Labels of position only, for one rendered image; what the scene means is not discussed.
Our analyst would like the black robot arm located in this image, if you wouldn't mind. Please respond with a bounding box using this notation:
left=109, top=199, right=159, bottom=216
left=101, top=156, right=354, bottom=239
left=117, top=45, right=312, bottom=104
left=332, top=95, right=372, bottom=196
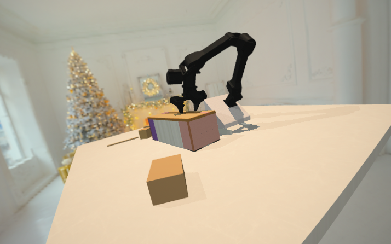
left=166, top=32, right=256, bottom=108

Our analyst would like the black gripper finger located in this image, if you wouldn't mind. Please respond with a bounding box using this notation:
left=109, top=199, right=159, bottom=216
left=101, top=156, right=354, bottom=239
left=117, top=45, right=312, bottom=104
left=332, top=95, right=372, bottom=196
left=177, top=104, right=185, bottom=113
left=193, top=103, right=200, bottom=111

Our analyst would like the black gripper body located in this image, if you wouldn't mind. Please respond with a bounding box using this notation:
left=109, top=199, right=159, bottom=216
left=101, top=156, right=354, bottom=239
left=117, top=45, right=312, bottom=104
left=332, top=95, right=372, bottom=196
left=170, top=84, right=207, bottom=106

